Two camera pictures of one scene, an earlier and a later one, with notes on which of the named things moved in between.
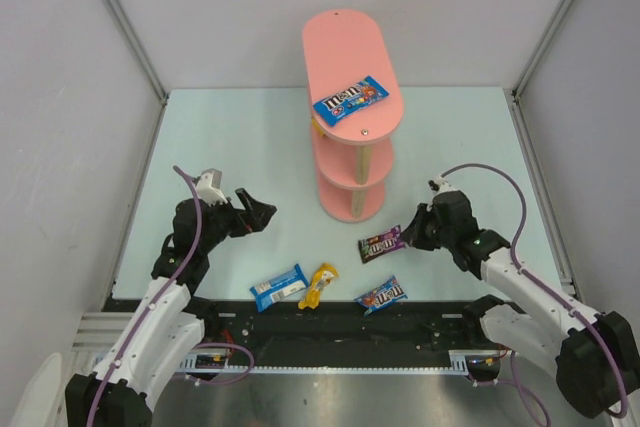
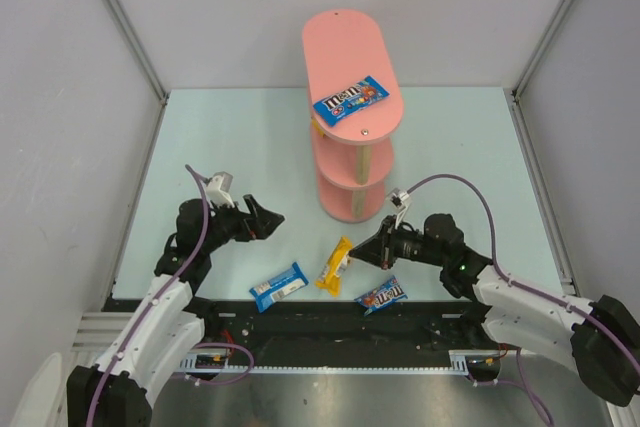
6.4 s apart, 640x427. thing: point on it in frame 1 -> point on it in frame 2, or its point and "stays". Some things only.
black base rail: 232,329 stays
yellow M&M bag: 318,128 stays
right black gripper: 427,226 -> 388,245
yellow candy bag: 321,278 -> 336,265
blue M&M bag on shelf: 354,98 stays
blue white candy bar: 273,290 stays
